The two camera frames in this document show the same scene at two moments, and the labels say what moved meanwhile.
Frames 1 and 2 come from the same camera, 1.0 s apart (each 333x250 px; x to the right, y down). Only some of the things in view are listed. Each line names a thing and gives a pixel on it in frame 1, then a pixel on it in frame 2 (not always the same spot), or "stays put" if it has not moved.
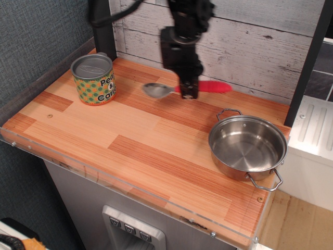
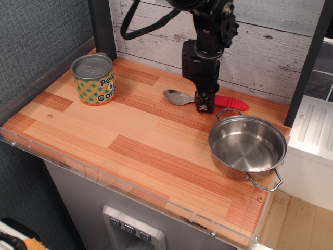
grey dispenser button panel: (126, 232) stays put
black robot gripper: (179, 53) to (204, 72)
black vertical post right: (323, 29) stays put
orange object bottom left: (31, 244) stays put
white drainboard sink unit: (307, 171) stays put
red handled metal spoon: (154, 90) to (176, 97)
